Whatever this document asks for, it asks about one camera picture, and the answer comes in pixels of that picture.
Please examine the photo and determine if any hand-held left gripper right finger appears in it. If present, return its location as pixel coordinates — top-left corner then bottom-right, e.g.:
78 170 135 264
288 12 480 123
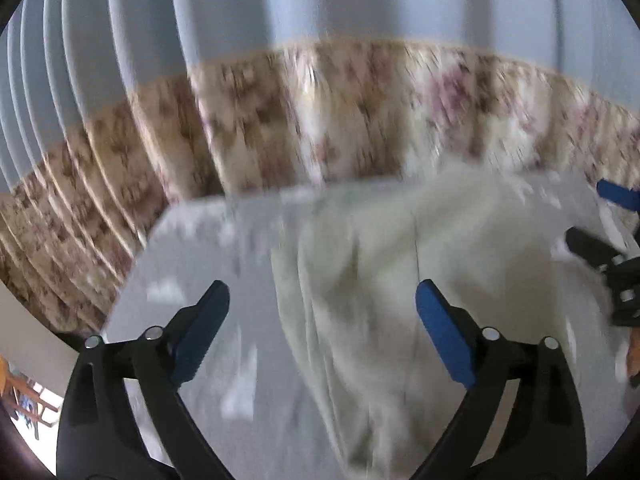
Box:
400 279 588 480

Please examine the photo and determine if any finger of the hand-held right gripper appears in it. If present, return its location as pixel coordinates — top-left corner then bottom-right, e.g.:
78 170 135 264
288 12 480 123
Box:
596 178 640 216
565 226 626 273

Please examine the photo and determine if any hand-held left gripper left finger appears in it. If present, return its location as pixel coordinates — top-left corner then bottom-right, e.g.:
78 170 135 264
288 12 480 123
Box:
56 280 236 480

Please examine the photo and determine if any beige jacket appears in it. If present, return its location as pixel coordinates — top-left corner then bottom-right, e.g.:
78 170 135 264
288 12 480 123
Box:
270 167 631 480

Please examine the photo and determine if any grey cloud print bed sheet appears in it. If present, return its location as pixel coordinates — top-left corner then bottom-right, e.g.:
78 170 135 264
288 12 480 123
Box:
100 170 640 480

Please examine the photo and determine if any wooden chair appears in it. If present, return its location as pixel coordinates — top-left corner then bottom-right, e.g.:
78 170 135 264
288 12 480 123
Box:
0 355 61 441

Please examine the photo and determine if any grey and floral curtain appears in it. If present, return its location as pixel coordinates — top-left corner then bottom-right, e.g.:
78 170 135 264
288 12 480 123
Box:
0 0 640 336

